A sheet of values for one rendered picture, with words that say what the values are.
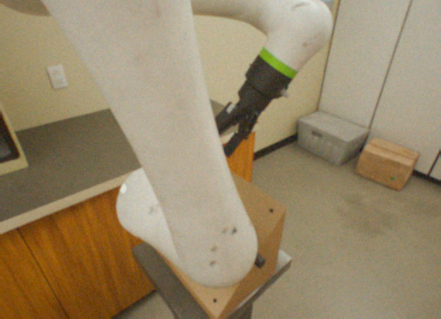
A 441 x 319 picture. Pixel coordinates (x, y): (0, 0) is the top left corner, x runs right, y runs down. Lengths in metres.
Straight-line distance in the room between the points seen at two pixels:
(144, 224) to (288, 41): 0.42
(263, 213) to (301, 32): 0.38
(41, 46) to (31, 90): 0.23
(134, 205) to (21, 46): 1.26
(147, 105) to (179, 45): 0.06
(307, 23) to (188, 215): 0.40
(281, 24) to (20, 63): 1.34
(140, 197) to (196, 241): 0.17
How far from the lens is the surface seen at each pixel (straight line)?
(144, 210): 0.49
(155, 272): 0.79
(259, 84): 0.58
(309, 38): 0.57
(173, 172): 0.29
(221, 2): 0.54
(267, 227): 0.63
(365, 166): 2.89
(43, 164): 1.34
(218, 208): 0.33
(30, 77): 1.68
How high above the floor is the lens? 1.58
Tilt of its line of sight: 32 degrees down
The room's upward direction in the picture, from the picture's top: straight up
